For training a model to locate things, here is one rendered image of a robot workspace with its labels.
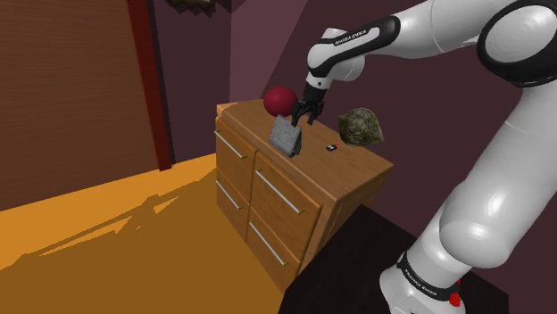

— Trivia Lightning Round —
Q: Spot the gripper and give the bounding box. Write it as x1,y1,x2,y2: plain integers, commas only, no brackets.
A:
290,81,328,128

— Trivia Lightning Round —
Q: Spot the dark red ball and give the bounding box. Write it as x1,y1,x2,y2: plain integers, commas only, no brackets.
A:
262,85,300,118

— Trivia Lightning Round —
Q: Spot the wooden chest of drawers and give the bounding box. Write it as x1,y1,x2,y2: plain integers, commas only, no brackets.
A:
213,98,395,293

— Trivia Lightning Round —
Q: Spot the dark red door frame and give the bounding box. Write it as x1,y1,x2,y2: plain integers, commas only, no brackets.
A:
126,0,177,172

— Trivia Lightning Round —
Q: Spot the olive green patterned cushion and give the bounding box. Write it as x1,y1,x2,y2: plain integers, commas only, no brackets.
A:
337,107,386,147

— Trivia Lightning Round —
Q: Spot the grey speckled folded card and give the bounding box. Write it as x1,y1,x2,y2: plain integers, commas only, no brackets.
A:
268,114,303,159

